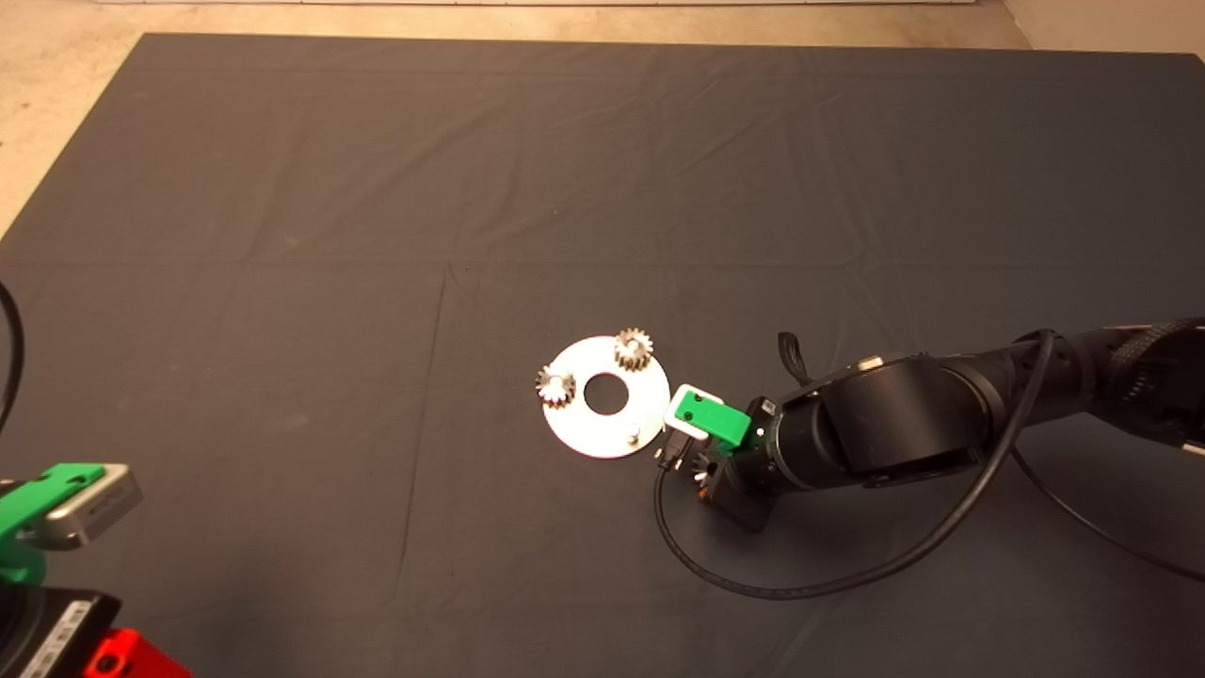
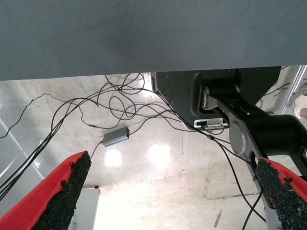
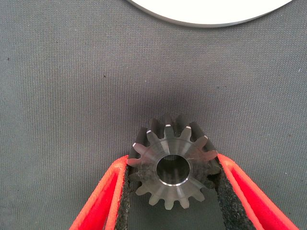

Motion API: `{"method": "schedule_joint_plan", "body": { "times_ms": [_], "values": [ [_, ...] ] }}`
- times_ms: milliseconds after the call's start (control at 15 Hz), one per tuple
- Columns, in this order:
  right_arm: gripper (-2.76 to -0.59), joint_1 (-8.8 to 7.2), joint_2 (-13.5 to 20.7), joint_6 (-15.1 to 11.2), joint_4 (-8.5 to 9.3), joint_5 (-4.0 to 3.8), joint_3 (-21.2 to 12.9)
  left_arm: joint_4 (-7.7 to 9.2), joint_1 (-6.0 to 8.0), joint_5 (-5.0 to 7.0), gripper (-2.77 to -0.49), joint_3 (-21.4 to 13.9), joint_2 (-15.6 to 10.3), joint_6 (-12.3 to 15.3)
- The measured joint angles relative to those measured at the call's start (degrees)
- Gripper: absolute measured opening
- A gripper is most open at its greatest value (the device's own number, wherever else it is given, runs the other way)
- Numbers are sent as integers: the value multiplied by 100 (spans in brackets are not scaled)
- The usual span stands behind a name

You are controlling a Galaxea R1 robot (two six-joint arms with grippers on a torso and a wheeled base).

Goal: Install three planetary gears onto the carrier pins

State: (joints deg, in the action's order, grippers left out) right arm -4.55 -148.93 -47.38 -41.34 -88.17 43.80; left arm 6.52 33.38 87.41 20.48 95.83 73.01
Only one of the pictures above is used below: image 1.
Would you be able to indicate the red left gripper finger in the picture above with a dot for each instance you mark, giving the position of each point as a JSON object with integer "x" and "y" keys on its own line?
{"x": 132, "y": 659}

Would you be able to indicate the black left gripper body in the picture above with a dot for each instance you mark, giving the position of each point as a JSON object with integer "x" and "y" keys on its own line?
{"x": 47, "y": 631}

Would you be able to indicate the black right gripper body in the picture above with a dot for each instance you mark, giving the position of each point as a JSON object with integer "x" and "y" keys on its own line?
{"x": 748, "y": 490}

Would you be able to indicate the small steel planetary gear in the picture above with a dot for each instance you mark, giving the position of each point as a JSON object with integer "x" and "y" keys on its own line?
{"x": 634, "y": 349}
{"x": 555, "y": 387}
{"x": 701, "y": 461}

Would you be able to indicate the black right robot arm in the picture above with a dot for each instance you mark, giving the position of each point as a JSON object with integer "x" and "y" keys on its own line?
{"x": 894, "y": 424}

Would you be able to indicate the round metal carrier plate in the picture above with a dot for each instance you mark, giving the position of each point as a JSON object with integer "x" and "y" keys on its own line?
{"x": 612, "y": 438}

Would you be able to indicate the dark grey table cloth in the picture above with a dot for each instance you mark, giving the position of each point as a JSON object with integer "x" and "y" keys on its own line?
{"x": 282, "y": 141}

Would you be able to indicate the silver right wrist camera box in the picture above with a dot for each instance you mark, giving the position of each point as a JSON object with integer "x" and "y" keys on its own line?
{"x": 680, "y": 422}

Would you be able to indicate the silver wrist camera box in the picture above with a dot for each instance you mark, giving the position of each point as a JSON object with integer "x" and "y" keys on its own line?
{"x": 99, "y": 508}
{"x": 680, "y": 422}

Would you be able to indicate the green right camera mount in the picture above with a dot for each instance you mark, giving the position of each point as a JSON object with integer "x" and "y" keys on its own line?
{"x": 711, "y": 416}

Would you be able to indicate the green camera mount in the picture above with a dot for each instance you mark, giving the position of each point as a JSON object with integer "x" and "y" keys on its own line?
{"x": 28, "y": 508}
{"x": 711, "y": 416}

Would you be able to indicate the green left camera mount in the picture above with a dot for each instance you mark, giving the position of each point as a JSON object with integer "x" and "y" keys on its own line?
{"x": 28, "y": 508}

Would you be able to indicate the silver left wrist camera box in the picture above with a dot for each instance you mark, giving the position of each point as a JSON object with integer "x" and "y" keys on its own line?
{"x": 99, "y": 508}

